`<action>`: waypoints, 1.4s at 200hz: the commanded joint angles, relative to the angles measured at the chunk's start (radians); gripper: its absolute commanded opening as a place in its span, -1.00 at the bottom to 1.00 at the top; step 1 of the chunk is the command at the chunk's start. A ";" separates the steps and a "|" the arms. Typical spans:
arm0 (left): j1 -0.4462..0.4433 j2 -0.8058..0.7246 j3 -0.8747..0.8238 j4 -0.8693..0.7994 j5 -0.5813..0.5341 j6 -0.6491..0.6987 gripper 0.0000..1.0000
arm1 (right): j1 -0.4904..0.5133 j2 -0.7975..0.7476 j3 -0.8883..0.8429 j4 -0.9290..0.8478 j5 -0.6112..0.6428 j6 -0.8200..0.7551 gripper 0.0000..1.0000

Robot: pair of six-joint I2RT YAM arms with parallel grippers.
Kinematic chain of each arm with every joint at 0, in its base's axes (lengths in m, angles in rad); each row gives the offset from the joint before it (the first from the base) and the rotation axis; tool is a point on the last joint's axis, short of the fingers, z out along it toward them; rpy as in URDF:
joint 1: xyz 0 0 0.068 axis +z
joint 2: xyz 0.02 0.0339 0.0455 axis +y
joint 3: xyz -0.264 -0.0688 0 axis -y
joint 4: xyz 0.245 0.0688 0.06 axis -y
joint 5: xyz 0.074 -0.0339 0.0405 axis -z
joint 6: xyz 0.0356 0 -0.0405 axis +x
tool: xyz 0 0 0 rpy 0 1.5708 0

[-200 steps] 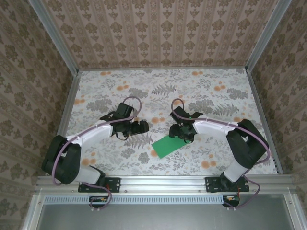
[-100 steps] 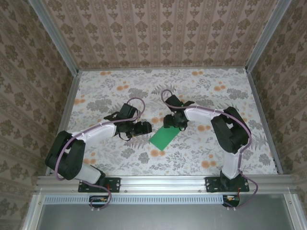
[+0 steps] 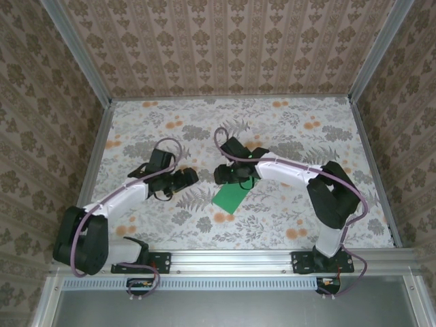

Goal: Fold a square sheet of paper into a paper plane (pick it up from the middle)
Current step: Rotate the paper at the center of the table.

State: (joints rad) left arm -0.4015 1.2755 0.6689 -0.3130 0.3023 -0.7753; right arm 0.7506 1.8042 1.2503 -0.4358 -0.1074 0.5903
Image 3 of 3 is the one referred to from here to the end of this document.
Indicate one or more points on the green square paper sheet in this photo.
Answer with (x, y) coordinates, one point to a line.
(231, 199)

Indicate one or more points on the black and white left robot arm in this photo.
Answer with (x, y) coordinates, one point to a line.
(81, 238)

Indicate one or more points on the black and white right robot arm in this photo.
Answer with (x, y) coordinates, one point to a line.
(337, 201)

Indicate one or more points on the floral patterned table mat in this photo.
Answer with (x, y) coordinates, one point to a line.
(218, 116)

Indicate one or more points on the black connector box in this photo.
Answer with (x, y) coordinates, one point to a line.
(328, 287)
(139, 287)

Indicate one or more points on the grey metal panel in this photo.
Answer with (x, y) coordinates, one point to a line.
(221, 310)

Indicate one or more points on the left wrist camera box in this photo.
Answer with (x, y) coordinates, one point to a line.
(161, 159)

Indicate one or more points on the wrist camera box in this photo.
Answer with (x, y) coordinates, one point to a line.
(161, 159)
(236, 148)

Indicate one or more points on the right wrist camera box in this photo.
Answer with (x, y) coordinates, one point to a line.
(236, 148)

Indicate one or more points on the aluminium back rail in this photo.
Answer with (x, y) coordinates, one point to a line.
(231, 98)

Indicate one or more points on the aluminium side rail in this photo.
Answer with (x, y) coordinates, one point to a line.
(374, 170)
(90, 177)

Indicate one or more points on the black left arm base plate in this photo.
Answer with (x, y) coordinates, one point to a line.
(163, 262)

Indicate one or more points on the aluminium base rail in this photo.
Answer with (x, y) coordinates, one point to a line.
(231, 260)

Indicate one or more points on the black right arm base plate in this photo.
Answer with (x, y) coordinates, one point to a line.
(299, 262)

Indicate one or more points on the aluminium frame post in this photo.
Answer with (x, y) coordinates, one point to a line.
(381, 51)
(78, 51)

